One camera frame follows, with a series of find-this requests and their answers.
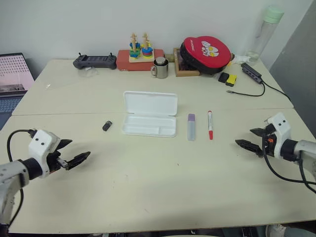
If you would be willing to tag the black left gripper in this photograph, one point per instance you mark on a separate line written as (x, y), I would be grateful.
(53, 161)

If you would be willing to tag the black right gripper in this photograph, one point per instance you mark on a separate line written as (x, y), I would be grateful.
(269, 146)

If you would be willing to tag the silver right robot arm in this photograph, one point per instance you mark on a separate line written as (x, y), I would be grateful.
(303, 148)

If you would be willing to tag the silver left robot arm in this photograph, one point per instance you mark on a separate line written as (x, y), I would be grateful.
(10, 172)

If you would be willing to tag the white open pencil case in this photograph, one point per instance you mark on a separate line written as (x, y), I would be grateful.
(150, 111)

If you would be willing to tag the red black paddle case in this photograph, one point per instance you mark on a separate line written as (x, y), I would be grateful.
(207, 51)

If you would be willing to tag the red white marker pen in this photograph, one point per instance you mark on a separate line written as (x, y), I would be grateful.
(210, 123)

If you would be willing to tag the small yellow black box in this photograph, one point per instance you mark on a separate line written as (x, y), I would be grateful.
(232, 80)

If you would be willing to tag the clear purple-capped lead box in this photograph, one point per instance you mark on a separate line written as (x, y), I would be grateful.
(191, 128)

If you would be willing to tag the small clear plastic scrap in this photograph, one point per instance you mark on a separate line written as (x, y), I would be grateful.
(48, 86)

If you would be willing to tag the clear plastic wrapper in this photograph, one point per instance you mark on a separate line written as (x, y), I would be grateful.
(88, 72)

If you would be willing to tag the crumpled white tissue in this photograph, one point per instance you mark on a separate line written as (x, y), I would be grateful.
(240, 59)

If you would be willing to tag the black handheld remote controller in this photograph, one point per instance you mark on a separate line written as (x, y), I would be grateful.
(96, 61)

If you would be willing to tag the pale rounded shape under table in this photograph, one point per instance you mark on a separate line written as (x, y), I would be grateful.
(276, 230)

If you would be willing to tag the wooden framed tray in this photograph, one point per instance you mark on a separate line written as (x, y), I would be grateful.
(185, 71)

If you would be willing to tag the open laptop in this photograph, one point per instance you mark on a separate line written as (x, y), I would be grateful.
(12, 74)

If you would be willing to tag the clear bottle green cap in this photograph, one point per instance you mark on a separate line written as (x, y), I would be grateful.
(261, 37)

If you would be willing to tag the red rectangular box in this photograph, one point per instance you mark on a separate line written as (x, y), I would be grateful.
(122, 61)

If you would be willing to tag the stainless steel mug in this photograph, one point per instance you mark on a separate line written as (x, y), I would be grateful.
(161, 70)

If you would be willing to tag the wooden peg stacking toy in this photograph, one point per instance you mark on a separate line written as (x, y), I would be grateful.
(140, 55)

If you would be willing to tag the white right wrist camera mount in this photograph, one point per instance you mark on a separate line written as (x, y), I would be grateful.
(281, 128)

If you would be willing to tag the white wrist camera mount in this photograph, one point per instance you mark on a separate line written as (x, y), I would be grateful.
(40, 145)
(281, 128)

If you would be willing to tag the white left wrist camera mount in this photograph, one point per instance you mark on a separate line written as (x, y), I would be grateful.
(40, 145)

